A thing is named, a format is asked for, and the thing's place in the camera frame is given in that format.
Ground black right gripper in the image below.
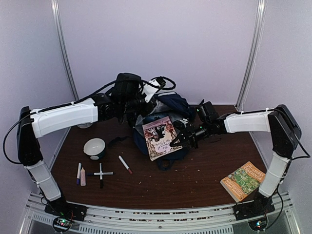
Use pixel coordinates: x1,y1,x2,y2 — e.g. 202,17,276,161
170,121,212,150

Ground pink illustrated paperback book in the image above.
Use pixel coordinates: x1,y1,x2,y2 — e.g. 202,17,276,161
142,116,182,161

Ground navy blue student backpack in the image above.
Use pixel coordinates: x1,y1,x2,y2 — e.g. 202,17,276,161
127,92,195,171

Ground orange green treehouse book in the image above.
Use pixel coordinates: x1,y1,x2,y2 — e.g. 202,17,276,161
220,161,266,202

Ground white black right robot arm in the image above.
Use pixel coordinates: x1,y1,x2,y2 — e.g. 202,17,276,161
170,101,302,220

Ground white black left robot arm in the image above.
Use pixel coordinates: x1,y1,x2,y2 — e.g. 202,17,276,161
17,73,166,220

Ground white scalloped ceramic dish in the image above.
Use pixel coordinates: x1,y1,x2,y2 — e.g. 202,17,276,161
77,123,93,129

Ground white marker red cap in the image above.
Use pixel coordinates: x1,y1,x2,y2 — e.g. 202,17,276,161
118,156,133,175

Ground white bowl teal outside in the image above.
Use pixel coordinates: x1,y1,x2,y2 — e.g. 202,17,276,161
83,138,106,160

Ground black white marker vertical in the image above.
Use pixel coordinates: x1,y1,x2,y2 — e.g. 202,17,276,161
99,162,103,189

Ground blue white marker horizontal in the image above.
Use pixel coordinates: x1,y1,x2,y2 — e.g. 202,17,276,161
86,172,115,176

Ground pink white correction stick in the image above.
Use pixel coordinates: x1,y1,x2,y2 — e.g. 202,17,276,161
80,167,86,187

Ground white marker blue cap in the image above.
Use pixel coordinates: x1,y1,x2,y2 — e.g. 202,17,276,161
76,162,82,185

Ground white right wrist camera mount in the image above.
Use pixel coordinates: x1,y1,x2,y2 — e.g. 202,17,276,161
180,118,189,125

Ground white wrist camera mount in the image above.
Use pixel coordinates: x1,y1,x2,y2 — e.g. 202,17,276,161
180,118,189,125
142,80,160,103

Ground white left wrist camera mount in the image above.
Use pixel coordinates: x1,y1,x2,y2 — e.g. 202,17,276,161
142,80,160,103

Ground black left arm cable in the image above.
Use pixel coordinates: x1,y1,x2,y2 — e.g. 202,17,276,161
2,76,176,164

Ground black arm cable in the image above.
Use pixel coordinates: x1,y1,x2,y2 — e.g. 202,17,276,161
234,126,312,225
2,76,176,164

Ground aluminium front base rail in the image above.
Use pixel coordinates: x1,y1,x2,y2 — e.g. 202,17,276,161
19,191,302,234

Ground aluminium left corner post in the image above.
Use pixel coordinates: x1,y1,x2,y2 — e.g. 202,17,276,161
51,0,79,100

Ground aluminium corner post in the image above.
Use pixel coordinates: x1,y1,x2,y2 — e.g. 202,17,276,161
51,0,79,100
235,0,266,110

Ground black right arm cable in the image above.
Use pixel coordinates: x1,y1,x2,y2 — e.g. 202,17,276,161
234,126,312,225

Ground aluminium right corner post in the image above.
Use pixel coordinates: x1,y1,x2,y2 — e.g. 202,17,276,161
235,0,266,110

